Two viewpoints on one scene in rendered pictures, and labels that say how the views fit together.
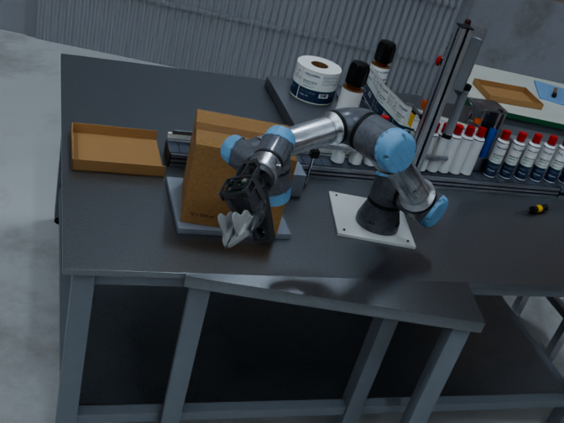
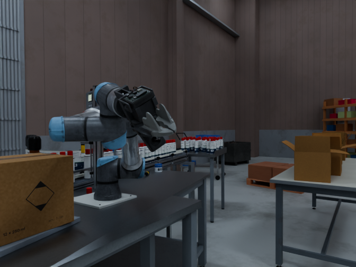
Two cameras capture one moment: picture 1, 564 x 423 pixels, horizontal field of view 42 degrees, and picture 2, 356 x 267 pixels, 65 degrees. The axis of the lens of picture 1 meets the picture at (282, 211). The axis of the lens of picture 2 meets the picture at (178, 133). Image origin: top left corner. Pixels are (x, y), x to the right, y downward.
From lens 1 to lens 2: 1.26 m
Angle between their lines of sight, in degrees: 52
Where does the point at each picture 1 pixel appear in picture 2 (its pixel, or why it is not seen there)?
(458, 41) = not seen: hidden behind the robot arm
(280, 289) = (116, 238)
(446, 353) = (193, 230)
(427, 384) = (192, 257)
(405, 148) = not seen: hidden behind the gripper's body
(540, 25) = (59, 146)
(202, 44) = not seen: outside the picture
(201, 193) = (8, 210)
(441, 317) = (188, 207)
